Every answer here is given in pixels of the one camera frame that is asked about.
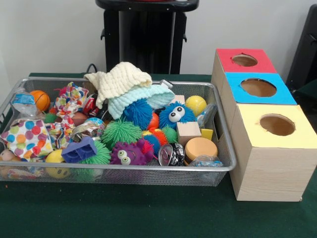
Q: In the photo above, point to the blue globe ball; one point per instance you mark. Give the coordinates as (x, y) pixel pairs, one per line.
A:
(94, 120)

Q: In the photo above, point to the black chair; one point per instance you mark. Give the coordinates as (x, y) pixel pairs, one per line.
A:
(304, 54)

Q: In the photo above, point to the small green spiky ball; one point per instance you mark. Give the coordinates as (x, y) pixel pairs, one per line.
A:
(120, 132)

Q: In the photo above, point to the red black packet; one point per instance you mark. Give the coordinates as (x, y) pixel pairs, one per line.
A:
(90, 105)

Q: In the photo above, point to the clear blue plastic packet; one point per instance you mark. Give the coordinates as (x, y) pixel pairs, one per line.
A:
(207, 115)

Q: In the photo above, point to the yellow block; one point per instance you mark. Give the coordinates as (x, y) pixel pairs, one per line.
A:
(207, 134)

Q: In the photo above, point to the blue fuzzy ball with eyes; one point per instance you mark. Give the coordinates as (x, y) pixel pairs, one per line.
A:
(176, 114)

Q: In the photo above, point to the mint green knit cloth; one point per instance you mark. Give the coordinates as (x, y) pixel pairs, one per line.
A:
(146, 97)

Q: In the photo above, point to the clear mesh bin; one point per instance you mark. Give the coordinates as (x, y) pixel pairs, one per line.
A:
(220, 148)

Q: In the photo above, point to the clear plastic bottle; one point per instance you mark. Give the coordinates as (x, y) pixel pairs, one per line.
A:
(24, 103)

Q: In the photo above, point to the purple spiky ball with eyes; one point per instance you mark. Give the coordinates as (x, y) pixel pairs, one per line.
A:
(129, 153)

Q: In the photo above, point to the large green spiky ball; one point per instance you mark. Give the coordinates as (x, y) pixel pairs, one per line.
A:
(103, 156)

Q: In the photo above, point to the wooden box with three holes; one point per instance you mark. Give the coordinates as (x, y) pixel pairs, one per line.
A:
(270, 163)

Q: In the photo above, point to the clear crumpled plastic packet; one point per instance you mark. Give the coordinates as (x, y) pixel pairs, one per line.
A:
(206, 161)

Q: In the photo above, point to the small orange basketball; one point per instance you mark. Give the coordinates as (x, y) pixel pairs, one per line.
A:
(40, 100)

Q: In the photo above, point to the yellow smiley ball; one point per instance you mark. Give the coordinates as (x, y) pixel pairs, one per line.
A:
(56, 163)

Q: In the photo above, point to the polka dot cloth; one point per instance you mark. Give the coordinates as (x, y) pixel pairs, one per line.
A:
(27, 139)

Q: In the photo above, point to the wooden cube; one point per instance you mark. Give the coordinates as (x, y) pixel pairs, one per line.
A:
(188, 133)

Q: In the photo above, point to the cream waffle cloth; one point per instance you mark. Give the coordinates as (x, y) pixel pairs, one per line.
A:
(121, 82)

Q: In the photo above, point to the round wooden disc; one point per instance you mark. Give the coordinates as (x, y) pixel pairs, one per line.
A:
(200, 148)

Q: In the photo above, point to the silver can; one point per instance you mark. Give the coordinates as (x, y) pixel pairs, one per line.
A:
(86, 131)

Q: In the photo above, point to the brown toy football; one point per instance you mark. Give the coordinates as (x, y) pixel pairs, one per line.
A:
(79, 119)

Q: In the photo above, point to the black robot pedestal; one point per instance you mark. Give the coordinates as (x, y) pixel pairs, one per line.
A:
(148, 39)

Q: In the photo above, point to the purple plastic block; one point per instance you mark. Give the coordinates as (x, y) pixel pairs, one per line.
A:
(79, 150)

